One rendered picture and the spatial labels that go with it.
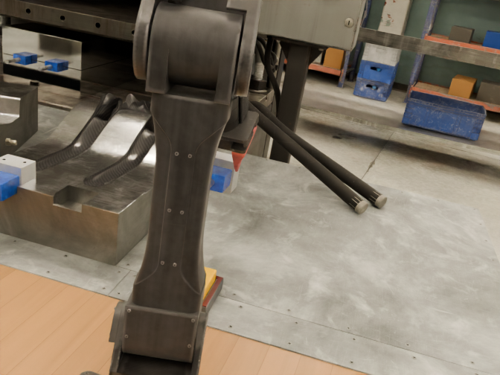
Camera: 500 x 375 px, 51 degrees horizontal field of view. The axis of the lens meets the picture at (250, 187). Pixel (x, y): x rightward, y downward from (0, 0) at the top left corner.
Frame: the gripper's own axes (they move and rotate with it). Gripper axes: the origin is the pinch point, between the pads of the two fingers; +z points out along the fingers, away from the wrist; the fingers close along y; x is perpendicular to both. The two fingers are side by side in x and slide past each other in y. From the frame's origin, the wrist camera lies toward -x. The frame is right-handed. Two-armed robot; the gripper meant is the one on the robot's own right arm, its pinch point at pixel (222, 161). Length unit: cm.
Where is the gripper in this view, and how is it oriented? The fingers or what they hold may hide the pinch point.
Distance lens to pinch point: 84.9
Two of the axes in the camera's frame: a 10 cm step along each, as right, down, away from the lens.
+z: -0.2, 6.5, 7.6
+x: -2.9, 7.2, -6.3
